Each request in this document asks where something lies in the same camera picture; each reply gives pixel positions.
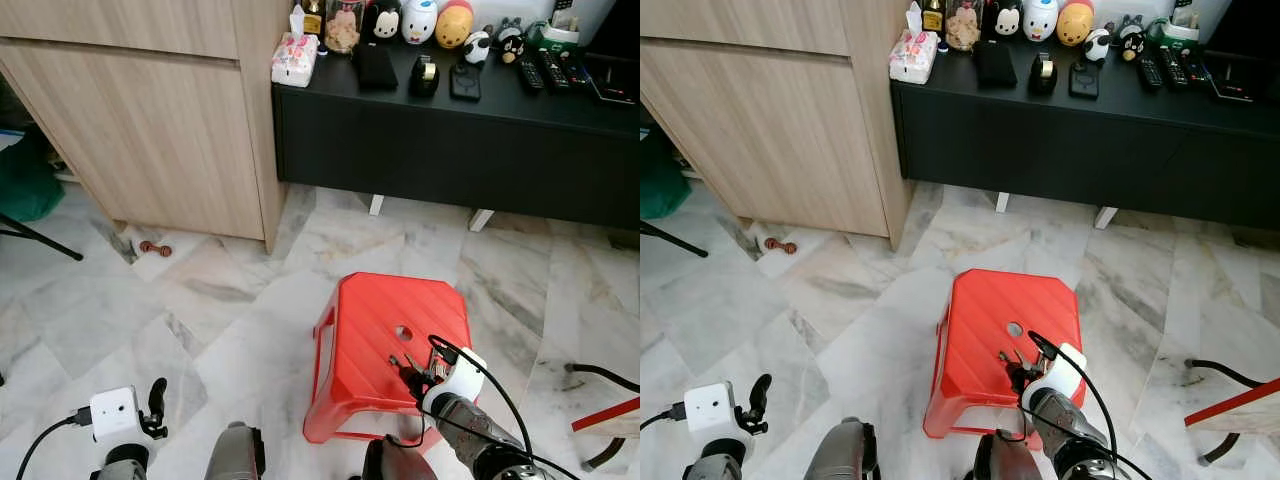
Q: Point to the white console foot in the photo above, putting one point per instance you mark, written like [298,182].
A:
[1106,217]
[376,205]
[481,220]
[1002,202]

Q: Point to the grey right robot leg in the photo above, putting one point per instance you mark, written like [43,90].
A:
[1008,458]
[395,462]

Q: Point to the red plastic stool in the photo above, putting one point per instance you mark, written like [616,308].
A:
[1000,305]
[370,310]

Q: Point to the light wood cabinet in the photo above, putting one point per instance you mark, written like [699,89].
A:
[780,130]
[150,130]

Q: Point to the black pouch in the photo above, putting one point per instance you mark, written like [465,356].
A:
[377,67]
[996,64]

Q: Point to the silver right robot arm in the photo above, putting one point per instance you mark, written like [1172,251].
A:
[1090,440]
[490,440]

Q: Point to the pink white tissue pack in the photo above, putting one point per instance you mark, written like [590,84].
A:
[294,60]
[913,56]

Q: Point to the black remote control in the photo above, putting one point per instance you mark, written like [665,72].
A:
[1173,67]
[554,69]
[576,68]
[1149,71]
[1196,65]
[530,74]

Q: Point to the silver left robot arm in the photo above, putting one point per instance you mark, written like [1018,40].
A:
[122,464]
[715,462]

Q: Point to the green white holder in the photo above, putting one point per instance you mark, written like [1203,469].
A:
[1176,36]
[556,38]

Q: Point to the yellow bear plush toy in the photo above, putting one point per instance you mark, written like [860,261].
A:
[1076,23]
[455,25]

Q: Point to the small brown floor toy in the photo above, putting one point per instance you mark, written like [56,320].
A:
[155,249]
[780,245]

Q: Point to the small panda figurine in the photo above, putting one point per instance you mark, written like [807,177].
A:
[1097,46]
[477,48]

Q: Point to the black television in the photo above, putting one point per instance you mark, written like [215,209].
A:
[622,25]
[1250,25]

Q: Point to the black low console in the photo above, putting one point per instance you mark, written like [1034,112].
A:
[1080,150]
[450,150]

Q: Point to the white round plush toy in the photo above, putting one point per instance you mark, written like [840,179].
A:
[420,22]
[1040,20]

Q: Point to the grey left robot leg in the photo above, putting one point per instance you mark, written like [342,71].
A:
[842,452]
[235,455]

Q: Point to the black board support leg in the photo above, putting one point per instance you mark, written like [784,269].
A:
[1218,450]
[602,455]

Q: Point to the grey robot leg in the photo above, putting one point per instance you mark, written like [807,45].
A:
[395,462]
[235,455]
[1008,458]
[842,452]

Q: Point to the black tape dispenser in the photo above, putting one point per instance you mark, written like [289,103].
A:
[1044,75]
[425,78]

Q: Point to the small gold-capped bottle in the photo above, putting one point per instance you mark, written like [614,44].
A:
[313,20]
[933,17]

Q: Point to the small black penguin figurine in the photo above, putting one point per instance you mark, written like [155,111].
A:
[1132,40]
[511,42]

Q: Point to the white appliance box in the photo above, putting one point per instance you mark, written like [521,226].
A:
[1150,8]
[530,10]

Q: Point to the black flat tablet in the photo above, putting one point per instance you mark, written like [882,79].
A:
[1230,80]
[612,82]

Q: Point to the green bag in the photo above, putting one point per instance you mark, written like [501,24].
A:
[660,185]
[25,185]

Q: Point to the clear snack jar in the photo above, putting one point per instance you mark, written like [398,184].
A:
[964,28]
[343,30]

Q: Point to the black tripod leg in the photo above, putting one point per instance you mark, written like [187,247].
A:
[40,240]
[675,240]

